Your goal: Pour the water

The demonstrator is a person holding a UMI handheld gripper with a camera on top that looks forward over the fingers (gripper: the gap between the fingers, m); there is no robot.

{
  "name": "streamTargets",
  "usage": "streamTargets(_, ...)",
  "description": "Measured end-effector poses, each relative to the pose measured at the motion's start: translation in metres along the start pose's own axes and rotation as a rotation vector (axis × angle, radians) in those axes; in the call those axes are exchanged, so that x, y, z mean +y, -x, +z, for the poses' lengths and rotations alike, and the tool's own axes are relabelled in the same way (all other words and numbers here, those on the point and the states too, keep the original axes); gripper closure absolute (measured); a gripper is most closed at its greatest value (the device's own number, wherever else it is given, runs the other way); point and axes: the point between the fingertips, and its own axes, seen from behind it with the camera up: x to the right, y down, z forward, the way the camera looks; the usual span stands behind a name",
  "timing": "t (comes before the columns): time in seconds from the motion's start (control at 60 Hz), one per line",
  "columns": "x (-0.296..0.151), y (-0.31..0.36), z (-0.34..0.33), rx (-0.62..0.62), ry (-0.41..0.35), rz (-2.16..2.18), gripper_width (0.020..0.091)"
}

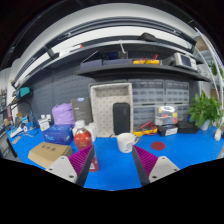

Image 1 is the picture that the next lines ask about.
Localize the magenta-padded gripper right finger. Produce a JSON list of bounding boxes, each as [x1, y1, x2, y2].
[[131, 145, 181, 187]]

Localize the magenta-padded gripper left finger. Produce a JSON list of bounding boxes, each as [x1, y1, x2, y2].
[[45, 144, 96, 188]]

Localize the red drink bottle white cap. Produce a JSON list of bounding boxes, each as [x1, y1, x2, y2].
[[73, 119, 100, 173]]

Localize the brown cardboard box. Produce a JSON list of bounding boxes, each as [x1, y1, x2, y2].
[[27, 141, 74, 169]]

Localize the flat round red coaster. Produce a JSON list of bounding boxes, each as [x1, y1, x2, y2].
[[150, 141, 167, 151]]

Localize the blue carton box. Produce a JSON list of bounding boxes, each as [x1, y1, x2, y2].
[[42, 124, 75, 145]]

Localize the black box with white label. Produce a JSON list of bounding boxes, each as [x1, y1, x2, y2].
[[157, 124, 179, 137]]

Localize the yellow multimeter with red leads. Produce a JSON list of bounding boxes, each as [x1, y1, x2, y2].
[[133, 121, 159, 138]]

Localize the black hard case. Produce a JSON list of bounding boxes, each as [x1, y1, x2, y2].
[[176, 120, 200, 135]]

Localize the small white labelled box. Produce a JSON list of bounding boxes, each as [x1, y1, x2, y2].
[[37, 117, 51, 132]]

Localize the clear compartment box colourful parts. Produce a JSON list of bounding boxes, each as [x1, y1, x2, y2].
[[154, 105, 179, 127]]

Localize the purple plastic bag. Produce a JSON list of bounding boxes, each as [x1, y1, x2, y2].
[[51, 102, 76, 127]]

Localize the grey small-parts drawer cabinet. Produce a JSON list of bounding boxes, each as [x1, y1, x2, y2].
[[133, 104, 158, 131], [177, 104, 191, 123], [164, 79, 191, 104], [131, 79, 166, 105]]

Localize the dark grey flat box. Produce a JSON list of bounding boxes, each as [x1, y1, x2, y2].
[[70, 97, 94, 126]]

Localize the white plug adapter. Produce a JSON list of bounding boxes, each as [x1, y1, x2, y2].
[[213, 128, 223, 142]]

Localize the black rectangular case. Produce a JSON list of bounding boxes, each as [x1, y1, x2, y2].
[[112, 102, 132, 136]]

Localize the green potted plant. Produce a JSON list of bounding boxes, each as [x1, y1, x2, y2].
[[187, 90, 224, 131]]

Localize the white perforated tray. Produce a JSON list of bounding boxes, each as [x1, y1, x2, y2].
[[89, 82, 134, 138]]

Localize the white metal rack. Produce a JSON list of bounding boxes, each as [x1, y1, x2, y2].
[[193, 28, 224, 101]]

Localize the dark wall shelf unit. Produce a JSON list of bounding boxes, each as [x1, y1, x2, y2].
[[11, 16, 214, 90]]

